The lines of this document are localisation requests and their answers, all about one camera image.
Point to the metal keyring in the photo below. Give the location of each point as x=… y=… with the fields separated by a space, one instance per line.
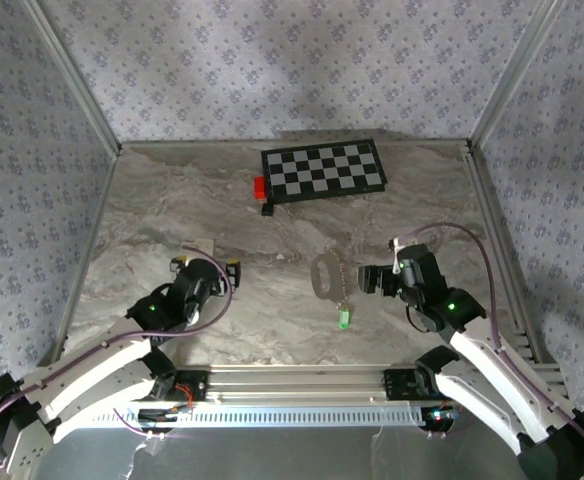
x=341 y=304

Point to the green key tag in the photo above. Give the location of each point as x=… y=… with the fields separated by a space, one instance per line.
x=344 y=320

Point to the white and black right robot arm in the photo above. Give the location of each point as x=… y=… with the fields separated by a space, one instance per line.
x=477 y=385

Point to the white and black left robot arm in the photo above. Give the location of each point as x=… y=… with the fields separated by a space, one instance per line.
x=82 y=365

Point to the small circuit board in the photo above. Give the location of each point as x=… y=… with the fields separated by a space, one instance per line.
x=439 y=415

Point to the black toy brick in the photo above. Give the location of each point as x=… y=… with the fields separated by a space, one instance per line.
x=267 y=209

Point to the red toy brick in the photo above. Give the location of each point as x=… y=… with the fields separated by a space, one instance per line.
x=259 y=187

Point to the black and grey chessboard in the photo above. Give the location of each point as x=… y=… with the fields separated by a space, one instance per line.
x=324 y=170

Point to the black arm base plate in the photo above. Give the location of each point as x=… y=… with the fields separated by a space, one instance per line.
x=397 y=385
x=197 y=387

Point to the aluminium table edge rail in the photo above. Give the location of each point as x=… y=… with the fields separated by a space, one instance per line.
x=92 y=235
x=492 y=220
x=197 y=144

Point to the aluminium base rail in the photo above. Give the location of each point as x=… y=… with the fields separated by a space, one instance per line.
x=297 y=382

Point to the aluminium frame post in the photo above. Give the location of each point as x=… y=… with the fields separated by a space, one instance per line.
x=79 y=85
x=512 y=75

